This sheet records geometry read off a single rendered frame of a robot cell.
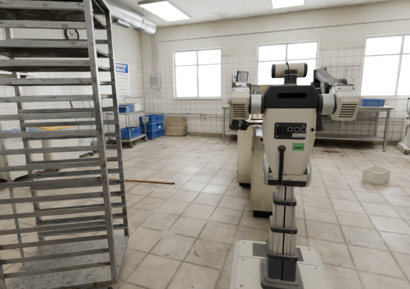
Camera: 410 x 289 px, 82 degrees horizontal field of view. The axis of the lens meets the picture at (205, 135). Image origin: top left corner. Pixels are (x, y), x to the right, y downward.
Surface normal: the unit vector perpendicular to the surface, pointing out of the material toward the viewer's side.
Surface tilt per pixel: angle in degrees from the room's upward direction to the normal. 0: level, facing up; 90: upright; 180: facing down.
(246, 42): 90
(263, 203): 90
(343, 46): 90
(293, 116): 90
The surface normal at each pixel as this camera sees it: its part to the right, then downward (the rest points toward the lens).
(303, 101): -0.20, 0.18
